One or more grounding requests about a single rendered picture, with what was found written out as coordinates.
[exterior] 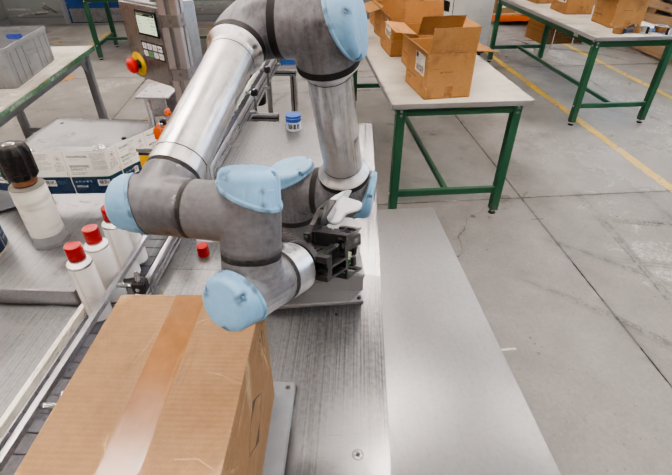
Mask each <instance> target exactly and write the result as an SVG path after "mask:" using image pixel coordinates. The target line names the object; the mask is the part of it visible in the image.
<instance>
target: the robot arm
mask: <svg viewBox="0 0 672 475"><path fill-rule="evenodd" d="M206 45H207V49H208V50H207V51H206V53H205V55H204V57H203V59H202V61H201V62H200V64H199V66H198V68H197V70H196V71H195V73H194V75H193V77H192V79H191V81H190V82H189V84H188V86H187V88H186V90H185V92H184V93H183V95H182V97H181V99H180V101H179V102H178V104H177V106H176V108H175V110H174V112H173V113H172V115H171V117H170V119H169V121H168V123H167V124H166V126H165V128H164V130H163V132H162V133H161V135H160V137H159V139H158V141H157V143H156V144H155V146H154V148H153V150H152V152H151V153H150V155H149V157H148V159H147V161H146V163H145V164H144V166H143V168H142V170H141V171H140V173H139V174H138V173H134V172H132V173H129V174H121V175H119V176H118V177H116V178H114V179H113V180H112V181H111V182H110V184H109V185H108V187H107V190H106V193H105V200H104V205H105V211H106V214H107V217H108V219H109V220H110V222H111V223H112V224H113V225H114V226H115V227H117V228H119V229H121V230H126V231H128V232H134V233H140V234H143V235H151V234H152V235H162V236H171V237H181V238H190V239H198V240H207V241H217V242H220V254H221V271H218V272H216V273H215V274H214V276H212V277H211V278H209V279H208V280H207V282H206V285H205V287H204V289H203V303H204V307H205V309H206V312H207V313H208V315H209V317H210V318H211V319H212V321H213V322H214V323H215V324H216V325H218V326H219V327H221V328H223V329H225V330H226V331H232V332H237V331H241V330H244V329H245V328H247V327H249V326H251V325H252V324H254V323H256V322H260V321H262V320H264V319H265V318H266V316H267V315H269V314H270V313H272V312H273V311H275V310H276V309H278V308H279V307H281V306H283V305H284V304H286V303H287V302H289V301H290V300H292V299H294V298H296V297H297V296H299V295H300V294H302V293H303V292H305V291H307V290H308V289H309V288H310V287H311V286H312V285H313V284H314V283H315V282H316V281H323V282H329V281H330V280H332V279H333V278H335V277H336V278H342V279H349V278H350V277H352V276H353V275H355V276H363V274H362V273H359V271H360V270H361V269H362V267H358V266H355V265H356V257H355V255H356V254H357V249H358V247H357V246H358V245H360V244H361V233H356V232H358V231H360V230H361V229H362V228H361V227H353V226H342V225H341V226H339V229H337V228H329V227H328V226H327V225H328V223H329V224H331V225H337V224H339V223H341V222H342V221H343V219H344V217H347V218H352V219H355V218H363V219H364V218H367V217H368V216H369V215H370V213H371V209H372V205H373V199H374V194H375V187H376V181H377V172H376V171H373V170H369V166H368V164H367V162H366V161H365V160H364V159H363V158H362V157H361V152H360V141H359V131H358V121H357V110H356V100H355V89H354V79H353V73H354V72H355V71H356V70H357V69H358V67H359V65H360V60H363V59H364V58H365V56H366V54H367V50H368V22H367V15H366V10H365V5H364V2H363V0H236V1H235V2H234V3H232V4H231V5H230V6H229V7H228V8H227V9H226V10H225V11H224V12H223V13H222V14H221V15H220V16H219V18H218V19H217V20H216V22H215V23H214V25H213V26H212V28H211V30H210V32H209V33H208V36H207V39H206ZM272 59H286V60H295V64H296V69H297V72H298V74H299V76H301V77H302V78H303V79H305V80H307V82H308V87H309V93H310V98H311V103H312V108H313V114H314V119H315V124H316V129H317V135H318V140H319V145H320V150H321V156H322V161H323V163H322V164H321V166H320V167H315V164H314V163H313V161H312V159H310V158H308V157H303V156H297V157H290V158H286V159H283V160H281V161H279V162H277V163H275V164H274V165H273V166H271V167H269V166H264V165H254V164H250V165H243V164H240V165H230V166H225V167H222V168H221V169H219V171H218V172H217V180H205V179H204V178H205V176H206V174H207V171H208V169H209V167H210V165H211V162H212V160H213V158H214V156H215V154H216V151H217V149H218V147H219V145H220V142H221V140H222V138H223V136H224V134H225V131H226V129H227V127H228V125H229V122H230V120H231V118H232V116H233V114H234V111H235V109H236V107H237V105H238V102H239V100H240V98H241V96H242V93H243V91H244V89H245V87H246V85H247V82H248V80H249V78H250V76H251V75H252V74H255V73H256V72H258V71H259V70H260V68H261V67H262V64H263V62H265V61H267V60H272ZM323 225H324V226H323ZM353 255H354V256H353ZM353 270H355V271H353Z"/></svg>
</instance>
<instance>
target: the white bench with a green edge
mask: <svg viewBox="0 0 672 475"><path fill-rule="evenodd" d="M51 50H52V53H53V56H54V61H53V62H52V63H50V64H49V65H48V66H47V67H45V68H44V69H43V70H41V71H40V72H39V73H37V74H36V75H35V76H34V77H32V78H31V79H30V80H28V81H27V82H26V83H25V84H23V85H22V86H21V87H19V88H17V89H0V127H2V126H3V125H4V124H6V123H7V122H8V121H10V120H11V119H12V118H13V117H15V116H16V117H17V120H18V122H19V124H20V127H21V129H22V131H23V134H24V136H25V138H26V139H27V138H29V137H30V136H32V135H33V133H36V132H37V131H39V130H40V129H42V128H43V127H44V126H43V127H31V126H30V124H29V122H28V119H27V117H26V114H25V112H24V109H25V108H26V107H28V106H29V105H30V104H32V103H33V102H34V101H36V100H37V99H38V98H39V97H41V96H42V95H43V94H45V93H46V92H47V91H49V90H50V89H51V88H52V87H54V86H55V85H56V84H58V83H59V82H60V81H62V80H63V79H64V78H65V77H67V76H68V75H69V74H71V73H72V72H73V71H74V70H76V69H77V68H78V67H80V66H82V68H83V69H84V72H85V75H86V78H87V82H88V85H89V88H90V91H91V94H92V97H93V100H94V104H95V107H96V110H97V113H98V116H99V119H108V117H107V113H106V110H105V107H104V103H103V100H102V97H101V94H100V90H99V87H98V84H97V81H96V77H95V74H94V71H93V68H92V64H91V61H90V58H89V54H90V53H91V52H93V51H94V50H95V48H94V46H54V47H51Z"/></svg>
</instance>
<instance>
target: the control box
mask: <svg viewBox="0 0 672 475"><path fill-rule="evenodd" d="M182 2H183V7H184V12H183V13H184V18H185V24H187V30H188V35H189V41H190V46H191V52H192V58H193V63H194V64H193V68H194V73H195V71H196V70H197V68H198V66H199V64H200V62H201V61H202V59H203V55H202V49H201V43H200V37H199V31H198V24H197V18H196V12H195V6H194V1H193V0H182ZM118 4H119V8H120V12H121V15H122V19H123V23H124V27H125V31H126V35H127V39H128V43H129V47H130V51H131V55H132V58H134V59H135V60H137V59H138V60H139V61H140V62H141V65H142V68H140V69H139V71H138V73H136V74H137V75H139V76H140V77H143V78H146V79H150V80H153V81H156V82H159V83H162V84H165V85H168V86H171V87H174V86H173V81H172V80H173V75H172V70H171V69H170V66H169V62H168V57H167V52H166V47H165V43H164V38H163V33H162V28H163V27H162V22H161V17H160V15H159V14H158V9H157V4H156V2H149V0H118ZM133 9H139V10H144V11H149V12H154V13H155V15H156V20H157V25H158V29H159V34H160V39H158V38H154V37H149V36H145V35H141V34H139V31H138V27H137V22H136V18H135V14H134V10H133ZM141 40H143V41H147V42H151V43H154V44H158V45H162V46H163V49H164V54H165V59H166V63H165V62H161V61H158V60H154V59H151V58H147V57H144V53H143V48H142V44H141Z"/></svg>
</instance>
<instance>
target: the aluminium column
mask: <svg viewBox="0 0 672 475"><path fill-rule="evenodd" d="M156 4H157V9H158V14H159V15H179V14H180V13H183V12H184V7H183V2H182V0H156ZM162 33H163V38H164V43H165V47H166V52H167V57H168V62H169V66H170V69H189V68H190V67H191V66H192V65H193V64H194V63H193V58H192V52H191V46H190V41H189V35H188V30H187V24H184V25H183V26H182V27H180V28H166V27H163V28H162ZM172 81H173V86H174V90H175V95H176V100H177V104H178V102H179V101H180V99H181V97H182V95H183V93H184V92H185V90H186V88H187V86H188V84H189V82H190V81H191V80H172ZM204 179H205V180H214V175H213V170H212V164H211V165H210V167H209V169H208V171H207V174H206V176H205V178H204Z"/></svg>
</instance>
